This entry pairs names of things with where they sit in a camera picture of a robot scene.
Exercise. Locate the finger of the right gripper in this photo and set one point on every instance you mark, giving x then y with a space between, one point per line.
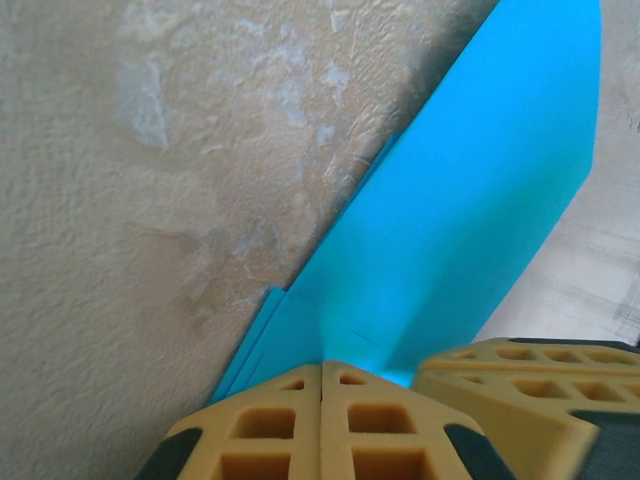
530 367
540 430

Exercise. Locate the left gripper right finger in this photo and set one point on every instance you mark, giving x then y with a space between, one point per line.
335 450

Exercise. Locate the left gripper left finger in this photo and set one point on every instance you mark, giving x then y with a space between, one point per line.
300 450

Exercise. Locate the blue paper sheet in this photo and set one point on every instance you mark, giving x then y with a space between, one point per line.
475 200

